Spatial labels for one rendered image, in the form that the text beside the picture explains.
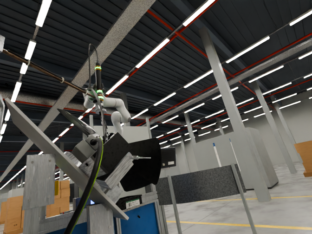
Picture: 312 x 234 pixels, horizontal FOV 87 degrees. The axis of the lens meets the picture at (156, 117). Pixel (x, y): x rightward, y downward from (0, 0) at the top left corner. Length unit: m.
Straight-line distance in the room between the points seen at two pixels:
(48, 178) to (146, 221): 0.98
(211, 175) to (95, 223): 2.08
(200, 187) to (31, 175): 2.25
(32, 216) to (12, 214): 7.68
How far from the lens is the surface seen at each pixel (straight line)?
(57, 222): 1.38
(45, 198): 0.84
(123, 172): 0.69
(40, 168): 0.85
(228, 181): 2.78
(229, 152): 6.93
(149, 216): 1.60
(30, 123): 0.81
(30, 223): 0.86
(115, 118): 1.79
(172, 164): 1.74
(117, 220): 1.28
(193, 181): 2.70
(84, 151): 0.63
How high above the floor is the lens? 0.98
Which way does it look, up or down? 20 degrees up
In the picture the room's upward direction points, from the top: 11 degrees counter-clockwise
